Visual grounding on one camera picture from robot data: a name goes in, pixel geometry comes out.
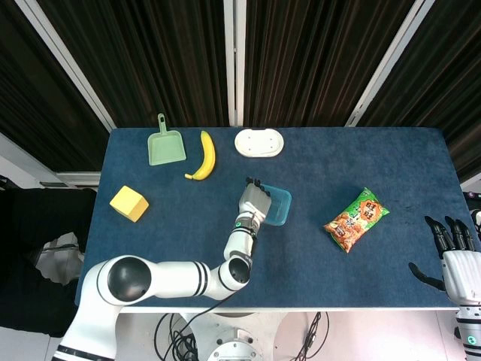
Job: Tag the light green plastic dustpan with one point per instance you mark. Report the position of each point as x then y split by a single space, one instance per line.
167 150

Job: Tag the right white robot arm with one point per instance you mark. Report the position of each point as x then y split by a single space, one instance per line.
469 331

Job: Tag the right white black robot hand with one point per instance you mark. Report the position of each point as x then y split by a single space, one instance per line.
462 270

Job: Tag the clear plastic container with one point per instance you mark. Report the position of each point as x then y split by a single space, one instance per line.
288 205

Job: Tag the yellow banana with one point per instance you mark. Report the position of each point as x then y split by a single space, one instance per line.
208 158

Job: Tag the white grey robot base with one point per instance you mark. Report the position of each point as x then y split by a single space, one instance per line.
233 342

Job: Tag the blue velvet tablecloth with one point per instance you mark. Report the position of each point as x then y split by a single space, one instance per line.
319 278

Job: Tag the white table frame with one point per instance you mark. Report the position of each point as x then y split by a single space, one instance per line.
300 309

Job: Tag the dark brown pleated curtain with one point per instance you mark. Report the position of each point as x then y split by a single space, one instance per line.
158 56

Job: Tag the green orange snack bag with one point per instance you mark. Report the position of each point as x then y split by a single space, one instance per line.
355 222

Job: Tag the yellow foam cube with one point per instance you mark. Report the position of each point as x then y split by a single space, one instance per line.
129 205

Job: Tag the white vertical frame post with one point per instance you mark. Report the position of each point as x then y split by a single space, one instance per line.
234 60

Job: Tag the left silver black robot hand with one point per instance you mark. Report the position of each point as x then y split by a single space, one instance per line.
255 203

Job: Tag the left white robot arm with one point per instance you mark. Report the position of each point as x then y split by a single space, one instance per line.
150 278

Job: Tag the white oval plastic base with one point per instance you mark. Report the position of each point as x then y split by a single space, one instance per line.
259 143

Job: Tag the white slanted frame post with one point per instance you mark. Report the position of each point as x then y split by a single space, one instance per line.
391 64
67 67

